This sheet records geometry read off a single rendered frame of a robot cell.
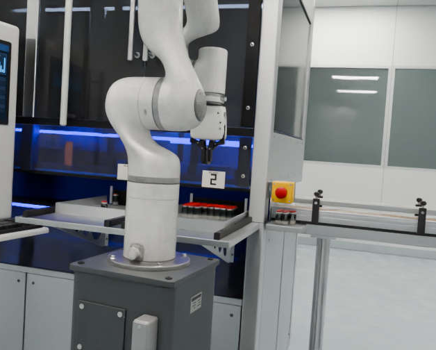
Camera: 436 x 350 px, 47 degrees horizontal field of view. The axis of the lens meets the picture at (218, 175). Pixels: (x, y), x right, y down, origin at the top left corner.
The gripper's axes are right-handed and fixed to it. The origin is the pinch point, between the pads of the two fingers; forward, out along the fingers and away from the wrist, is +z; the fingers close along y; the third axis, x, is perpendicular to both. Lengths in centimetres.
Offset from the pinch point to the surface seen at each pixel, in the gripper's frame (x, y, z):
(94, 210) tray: -5.3, 39.3, 20.0
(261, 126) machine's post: -31.4, -9.1, -11.3
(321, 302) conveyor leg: -46, -33, 51
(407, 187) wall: -491, -93, 29
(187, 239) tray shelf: 8.6, 1.4, 23.1
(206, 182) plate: -31.2, 9.5, 9.9
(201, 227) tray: -2.0, 0.8, 21.1
